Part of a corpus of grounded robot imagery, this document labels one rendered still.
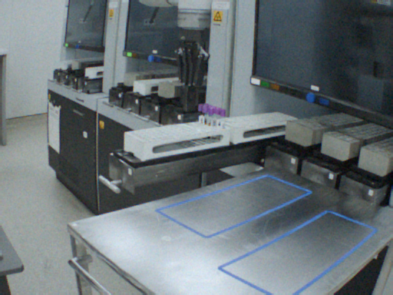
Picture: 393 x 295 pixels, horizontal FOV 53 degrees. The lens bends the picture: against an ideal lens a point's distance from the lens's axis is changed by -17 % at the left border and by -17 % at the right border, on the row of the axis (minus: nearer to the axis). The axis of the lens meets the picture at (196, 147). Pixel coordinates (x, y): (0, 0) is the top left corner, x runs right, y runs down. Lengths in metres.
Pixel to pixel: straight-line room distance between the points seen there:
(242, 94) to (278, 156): 0.31
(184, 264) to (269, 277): 0.14
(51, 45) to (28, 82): 0.46
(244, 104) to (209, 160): 0.36
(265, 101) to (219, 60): 0.22
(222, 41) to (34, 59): 3.29
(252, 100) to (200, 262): 0.93
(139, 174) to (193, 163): 0.17
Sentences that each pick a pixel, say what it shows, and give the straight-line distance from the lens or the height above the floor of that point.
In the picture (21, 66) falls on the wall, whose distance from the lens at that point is 4.70.
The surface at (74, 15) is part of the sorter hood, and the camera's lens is 2.86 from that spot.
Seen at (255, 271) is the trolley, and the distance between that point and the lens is 0.73.
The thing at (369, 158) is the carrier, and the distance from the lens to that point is 1.28.
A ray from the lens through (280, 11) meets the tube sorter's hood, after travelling 1.45.
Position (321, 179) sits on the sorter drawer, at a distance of 1.30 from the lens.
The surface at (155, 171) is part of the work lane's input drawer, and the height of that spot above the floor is 0.79.
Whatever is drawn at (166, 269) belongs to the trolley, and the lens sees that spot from 0.71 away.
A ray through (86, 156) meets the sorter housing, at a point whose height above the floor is 0.39.
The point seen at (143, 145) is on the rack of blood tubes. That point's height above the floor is 0.86.
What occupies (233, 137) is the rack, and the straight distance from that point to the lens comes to 1.38.
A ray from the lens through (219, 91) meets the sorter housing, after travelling 1.69.
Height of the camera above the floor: 1.21
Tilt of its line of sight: 17 degrees down
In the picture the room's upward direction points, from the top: 4 degrees clockwise
